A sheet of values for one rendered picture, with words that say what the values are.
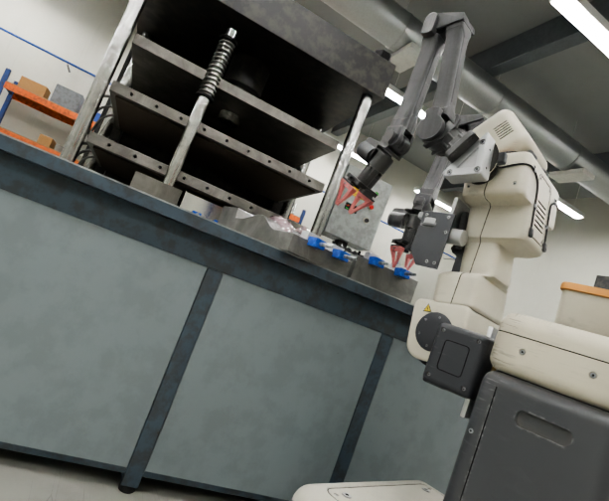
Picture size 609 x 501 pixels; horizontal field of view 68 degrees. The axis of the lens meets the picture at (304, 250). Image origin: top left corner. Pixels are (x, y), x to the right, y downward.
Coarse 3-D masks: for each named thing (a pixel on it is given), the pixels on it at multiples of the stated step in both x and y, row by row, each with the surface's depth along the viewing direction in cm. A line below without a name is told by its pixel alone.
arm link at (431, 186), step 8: (456, 120) 170; (440, 160) 168; (448, 160) 168; (432, 168) 168; (440, 168) 166; (432, 176) 166; (440, 176) 165; (424, 184) 165; (432, 184) 164; (440, 184) 166; (424, 192) 162; (432, 192) 162; (432, 200) 163; (424, 208) 160; (432, 208) 164
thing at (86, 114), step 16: (144, 0) 195; (128, 16) 192; (128, 32) 193; (144, 32) 259; (112, 48) 190; (112, 64) 191; (96, 80) 189; (128, 80) 256; (96, 96) 189; (368, 96) 234; (80, 112) 187; (112, 112) 253; (80, 128) 187; (112, 128) 256; (320, 128) 298; (352, 128) 232; (80, 144) 189; (352, 144) 231; (336, 176) 229; (336, 192) 230; (288, 208) 292; (320, 208) 228; (320, 224) 226
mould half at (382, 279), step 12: (348, 252) 183; (360, 264) 152; (348, 276) 152; (360, 276) 152; (372, 276) 154; (384, 276) 155; (396, 276) 157; (384, 288) 155; (396, 288) 157; (408, 288) 159; (408, 300) 159
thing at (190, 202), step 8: (184, 200) 208; (192, 200) 210; (200, 200) 211; (184, 208) 208; (192, 208) 210; (200, 208) 211; (208, 208) 212; (216, 208) 214; (208, 216) 212; (216, 216) 214
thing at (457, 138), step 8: (456, 128) 117; (448, 136) 117; (456, 136) 115; (464, 136) 111; (472, 136) 110; (448, 144) 116; (456, 144) 111; (464, 144) 111; (472, 144) 112; (448, 152) 112; (456, 152) 112
